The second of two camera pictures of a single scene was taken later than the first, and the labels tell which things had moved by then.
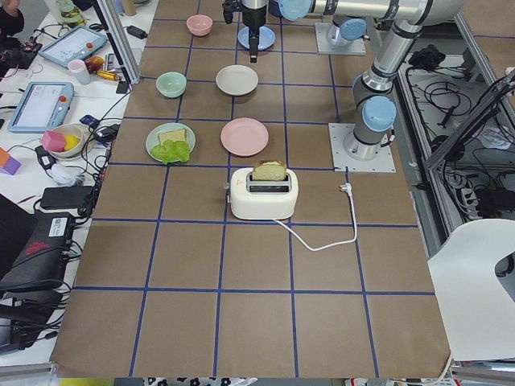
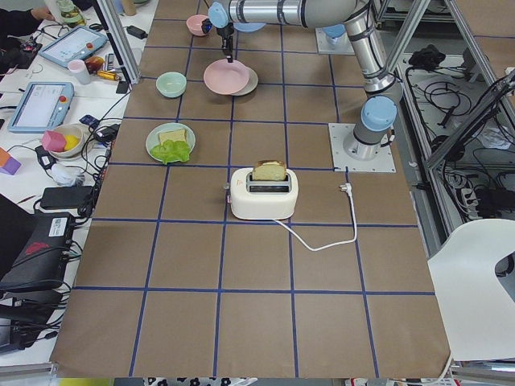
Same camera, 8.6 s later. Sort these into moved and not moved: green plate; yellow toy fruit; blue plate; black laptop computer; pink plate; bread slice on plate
Moved: blue plate; pink plate
Not moved: yellow toy fruit; black laptop computer; bread slice on plate; green plate
